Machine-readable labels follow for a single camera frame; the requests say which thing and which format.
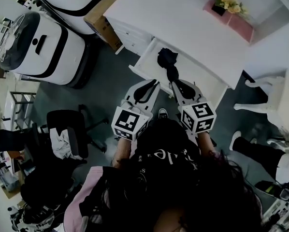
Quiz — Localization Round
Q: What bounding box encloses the black umbrella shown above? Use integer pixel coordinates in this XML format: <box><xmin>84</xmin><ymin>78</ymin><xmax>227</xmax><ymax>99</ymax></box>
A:
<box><xmin>157</xmin><ymin>47</ymin><xmax>180</xmax><ymax>83</ymax></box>

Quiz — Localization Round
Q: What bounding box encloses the person's black and white shoe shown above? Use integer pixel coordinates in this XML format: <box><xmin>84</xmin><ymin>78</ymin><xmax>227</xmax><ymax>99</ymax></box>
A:
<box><xmin>157</xmin><ymin>108</ymin><xmax>170</xmax><ymax>119</ymax></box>

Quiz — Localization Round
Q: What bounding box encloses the black office chair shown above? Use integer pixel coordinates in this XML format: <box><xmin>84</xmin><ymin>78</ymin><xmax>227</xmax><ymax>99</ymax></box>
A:
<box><xmin>46</xmin><ymin>103</ymin><xmax>110</xmax><ymax>160</ymax></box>

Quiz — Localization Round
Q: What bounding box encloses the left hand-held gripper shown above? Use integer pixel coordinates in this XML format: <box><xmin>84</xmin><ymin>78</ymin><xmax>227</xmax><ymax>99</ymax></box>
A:
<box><xmin>111</xmin><ymin>79</ymin><xmax>161</xmax><ymax>142</ymax></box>

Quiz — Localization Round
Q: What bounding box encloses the black bag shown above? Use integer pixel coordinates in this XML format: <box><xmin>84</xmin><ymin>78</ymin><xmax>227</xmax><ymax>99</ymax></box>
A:
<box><xmin>19</xmin><ymin>158</ymin><xmax>87</xmax><ymax>215</ymax></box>

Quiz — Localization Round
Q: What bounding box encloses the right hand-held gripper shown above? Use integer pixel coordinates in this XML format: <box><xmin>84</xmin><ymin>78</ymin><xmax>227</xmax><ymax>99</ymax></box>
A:
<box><xmin>171</xmin><ymin>79</ymin><xmax>217</xmax><ymax>135</ymax></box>

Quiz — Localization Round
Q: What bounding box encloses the white cloth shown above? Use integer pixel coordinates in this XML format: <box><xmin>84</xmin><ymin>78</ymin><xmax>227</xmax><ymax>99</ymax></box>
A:
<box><xmin>48</xmin><ymin>128</ymin><xmax>84</xmax><ymax>161</ymax></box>

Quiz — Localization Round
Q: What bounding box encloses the person's black printed shirt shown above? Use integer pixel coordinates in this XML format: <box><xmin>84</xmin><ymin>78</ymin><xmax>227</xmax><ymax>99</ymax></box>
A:
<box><xmin>78</xmin><ymin>118</ymin><xmax>233</xmax><ymax>232</ymax></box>

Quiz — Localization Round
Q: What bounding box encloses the black device with green part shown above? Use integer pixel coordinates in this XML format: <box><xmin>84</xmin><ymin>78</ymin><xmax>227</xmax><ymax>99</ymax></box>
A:
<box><xmin>254</xmin><ymin>179</ymin><xmax>289</xmax><ymax>203</ymax></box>

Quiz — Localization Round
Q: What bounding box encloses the brown cardboard box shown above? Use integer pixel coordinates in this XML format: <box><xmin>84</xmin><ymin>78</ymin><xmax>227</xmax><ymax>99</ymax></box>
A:
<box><xmin>83</xmin><ymin>0</ymin><xmax>132</xmax><ymax>52</ymax></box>

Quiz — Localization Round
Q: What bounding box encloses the person's pink sleeve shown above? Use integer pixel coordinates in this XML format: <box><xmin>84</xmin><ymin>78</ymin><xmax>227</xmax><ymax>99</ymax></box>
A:
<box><xmin>63</xmin><ymin>165</ymin><xmax>104</xmax><ymax>232</ymax></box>

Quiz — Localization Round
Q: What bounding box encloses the pink box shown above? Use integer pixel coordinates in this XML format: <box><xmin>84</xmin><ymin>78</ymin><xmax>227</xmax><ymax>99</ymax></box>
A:
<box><xmin>202</xmin><ymin>0</ymin><xmax>255</xmax><ymax>44</ymax></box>

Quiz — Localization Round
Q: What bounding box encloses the yellow flower bouquet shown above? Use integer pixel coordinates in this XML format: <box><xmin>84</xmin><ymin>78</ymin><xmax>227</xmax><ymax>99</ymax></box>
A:
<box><xmin>211</xmin><ymin>0</ymin><xmax>249</xmax><ymax>18</ymax></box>

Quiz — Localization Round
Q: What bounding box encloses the white chair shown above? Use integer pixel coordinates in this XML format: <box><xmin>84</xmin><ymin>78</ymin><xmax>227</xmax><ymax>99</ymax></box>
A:
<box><xmin>233</xmin><ymin>69</ymin><xmax>289</xmax><ymax>136</ymax></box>

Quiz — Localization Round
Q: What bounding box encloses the person's right forearm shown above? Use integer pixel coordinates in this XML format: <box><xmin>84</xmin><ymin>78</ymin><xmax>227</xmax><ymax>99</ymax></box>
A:
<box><xmin>197</xmin><ymin>130</ymin><xmax>217</xmax><ymax>160</ymax></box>

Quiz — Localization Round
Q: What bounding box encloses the grey metal frame table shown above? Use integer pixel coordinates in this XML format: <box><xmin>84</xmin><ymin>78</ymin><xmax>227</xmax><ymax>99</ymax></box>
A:
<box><xmin>9</xmin><ymin>90</ymin><xmax>37</xmax><ymax>131</ymax></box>

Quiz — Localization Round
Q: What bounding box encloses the white shelf unit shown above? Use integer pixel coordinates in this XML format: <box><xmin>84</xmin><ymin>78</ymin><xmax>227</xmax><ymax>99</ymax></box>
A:
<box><xmin>246</xmin><ymin>0</ymin><xmax>289</xmax><ymax>81</ymax></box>

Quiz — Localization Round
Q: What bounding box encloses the white desk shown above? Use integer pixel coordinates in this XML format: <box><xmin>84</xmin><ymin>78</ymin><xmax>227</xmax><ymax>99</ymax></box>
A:
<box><xmin>102</xmin><ymin>0</ymin><xmax>248</xmax><ymax>91</ymax></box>

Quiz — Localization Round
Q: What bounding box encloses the person's left forearm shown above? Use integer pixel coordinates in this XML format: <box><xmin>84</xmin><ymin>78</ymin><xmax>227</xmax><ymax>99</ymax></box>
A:
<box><xmin>111</xmin><ymin>137</ymin><xmax>132</xmax><ymax>169</ymax></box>

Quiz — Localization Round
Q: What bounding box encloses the white desk drawer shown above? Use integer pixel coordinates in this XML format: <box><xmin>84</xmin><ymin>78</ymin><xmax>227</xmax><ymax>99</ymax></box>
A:
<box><xmin>128</xmin><ymin>37</ymin><xmax>229</xmax><ymax>109</ymax></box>

